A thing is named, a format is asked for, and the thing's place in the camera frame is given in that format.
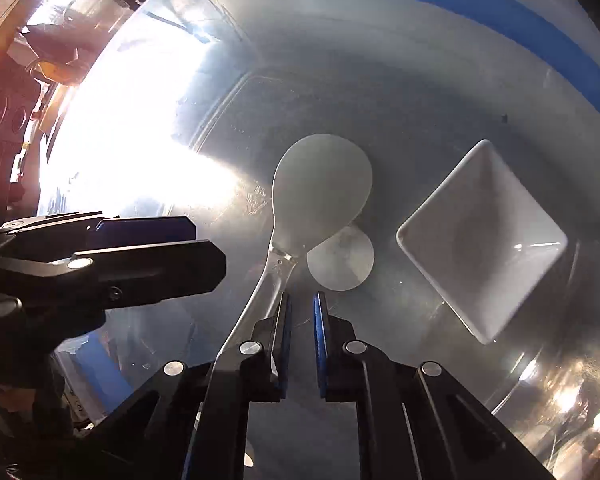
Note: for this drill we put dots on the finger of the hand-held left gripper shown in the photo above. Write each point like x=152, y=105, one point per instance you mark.
x=180, y=270
x=145, y=230

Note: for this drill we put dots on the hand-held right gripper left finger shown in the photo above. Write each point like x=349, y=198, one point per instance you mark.
x=283, y=345

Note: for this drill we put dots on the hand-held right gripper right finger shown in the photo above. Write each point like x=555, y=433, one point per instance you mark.
x=321, y=345

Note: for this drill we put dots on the clear plastic storage bin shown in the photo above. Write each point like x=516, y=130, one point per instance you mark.
x=360, y=110

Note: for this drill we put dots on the white square dish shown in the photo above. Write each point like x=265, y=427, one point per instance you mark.
x=480, y=245

